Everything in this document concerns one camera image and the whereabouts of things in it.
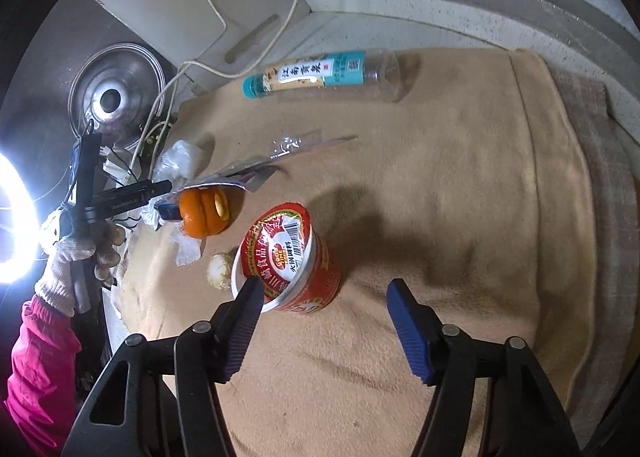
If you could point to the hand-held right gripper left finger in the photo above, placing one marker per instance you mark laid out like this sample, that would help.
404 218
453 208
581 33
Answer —
245 327

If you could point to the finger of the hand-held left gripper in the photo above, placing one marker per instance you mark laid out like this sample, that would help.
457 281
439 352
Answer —
167 211
160 188

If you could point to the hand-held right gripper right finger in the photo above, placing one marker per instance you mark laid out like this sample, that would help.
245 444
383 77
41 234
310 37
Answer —
410 332

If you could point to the orange round toy fruit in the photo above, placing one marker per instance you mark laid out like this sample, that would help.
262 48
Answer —
200 217

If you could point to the clear plastic zip bag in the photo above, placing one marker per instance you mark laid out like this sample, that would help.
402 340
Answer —
235 173

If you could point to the red instant noodle cup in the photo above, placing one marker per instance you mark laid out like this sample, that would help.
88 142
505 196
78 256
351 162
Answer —
300 257

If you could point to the clear bottle with teal cap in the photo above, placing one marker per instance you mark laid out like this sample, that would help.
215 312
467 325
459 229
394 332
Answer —
310 74

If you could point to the person's left forearm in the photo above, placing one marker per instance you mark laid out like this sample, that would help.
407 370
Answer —
40 377

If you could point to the person's left hand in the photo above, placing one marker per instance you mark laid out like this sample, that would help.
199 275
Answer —
60 267

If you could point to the crumpled clear plastic wrapper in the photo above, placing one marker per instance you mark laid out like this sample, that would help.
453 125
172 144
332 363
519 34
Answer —
177 162
189 249

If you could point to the steel pot lid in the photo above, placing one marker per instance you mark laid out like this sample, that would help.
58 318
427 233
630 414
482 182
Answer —
125 72

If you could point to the beige blanket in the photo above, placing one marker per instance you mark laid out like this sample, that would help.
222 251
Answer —
425 187

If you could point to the checked grey cloth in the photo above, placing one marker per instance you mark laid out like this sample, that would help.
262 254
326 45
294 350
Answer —
600 187

